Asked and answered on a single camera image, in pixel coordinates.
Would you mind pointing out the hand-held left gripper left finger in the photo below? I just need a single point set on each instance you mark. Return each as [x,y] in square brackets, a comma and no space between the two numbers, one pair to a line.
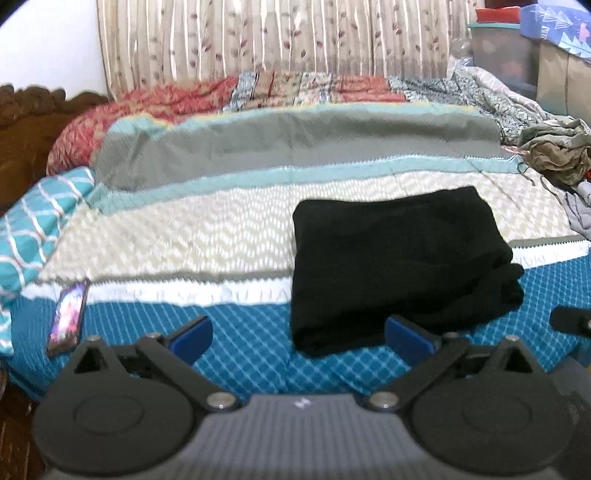
[191,339]

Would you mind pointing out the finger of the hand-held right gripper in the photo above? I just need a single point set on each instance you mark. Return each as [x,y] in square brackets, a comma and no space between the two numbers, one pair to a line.
[572,321]

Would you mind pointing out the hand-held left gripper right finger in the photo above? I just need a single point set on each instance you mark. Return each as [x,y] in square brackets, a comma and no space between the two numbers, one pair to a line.
[408,339]

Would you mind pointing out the black pants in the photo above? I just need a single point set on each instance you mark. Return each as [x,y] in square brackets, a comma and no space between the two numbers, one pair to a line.
[392,267]

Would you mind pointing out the patterned teal beige bedsheet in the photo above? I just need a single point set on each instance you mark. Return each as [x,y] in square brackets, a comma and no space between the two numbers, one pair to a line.
[194,240]

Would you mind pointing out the grey crumpled cloth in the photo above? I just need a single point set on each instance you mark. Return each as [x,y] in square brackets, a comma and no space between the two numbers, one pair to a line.
[579,207]

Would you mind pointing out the black smartphone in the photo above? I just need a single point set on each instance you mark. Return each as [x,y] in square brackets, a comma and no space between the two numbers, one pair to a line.
[69,316]

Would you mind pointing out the olive crumpled clothes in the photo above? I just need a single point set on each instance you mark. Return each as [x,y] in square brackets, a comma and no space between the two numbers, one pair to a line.
[558,147]

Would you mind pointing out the teal white patterned pillow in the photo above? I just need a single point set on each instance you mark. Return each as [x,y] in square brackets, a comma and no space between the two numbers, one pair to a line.
[32,230]

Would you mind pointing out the red floral patchwork quilt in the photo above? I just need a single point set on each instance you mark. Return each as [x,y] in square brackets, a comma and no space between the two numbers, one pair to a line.
[194,99]

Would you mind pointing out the brown cardboard box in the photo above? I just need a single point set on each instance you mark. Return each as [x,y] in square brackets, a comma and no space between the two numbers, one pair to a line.
[565,78]

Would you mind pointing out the carved wooden headboard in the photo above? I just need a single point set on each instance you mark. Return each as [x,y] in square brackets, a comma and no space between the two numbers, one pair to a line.
[27,134]

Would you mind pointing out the clear plastic storage bin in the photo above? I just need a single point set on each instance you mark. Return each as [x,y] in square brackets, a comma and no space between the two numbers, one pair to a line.
[503,55]

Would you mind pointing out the blue printed cloth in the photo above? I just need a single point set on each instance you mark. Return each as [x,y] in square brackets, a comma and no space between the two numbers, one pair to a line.
[558,25]

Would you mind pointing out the beige leaf print curtain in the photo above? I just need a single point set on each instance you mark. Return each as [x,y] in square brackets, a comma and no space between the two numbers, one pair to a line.
[277,37]

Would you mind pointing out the red folded cloth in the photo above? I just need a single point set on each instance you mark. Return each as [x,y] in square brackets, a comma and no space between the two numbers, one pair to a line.
[498,14]

